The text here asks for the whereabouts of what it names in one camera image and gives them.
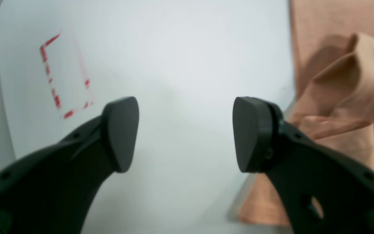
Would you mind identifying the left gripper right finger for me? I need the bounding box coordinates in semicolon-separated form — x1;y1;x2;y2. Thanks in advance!
232;97;374;234

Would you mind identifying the peach t-shirt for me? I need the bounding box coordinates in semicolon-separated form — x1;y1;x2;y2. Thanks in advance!
237;0;374;226

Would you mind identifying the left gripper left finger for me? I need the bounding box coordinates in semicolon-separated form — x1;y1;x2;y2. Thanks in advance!
0;97;139;234

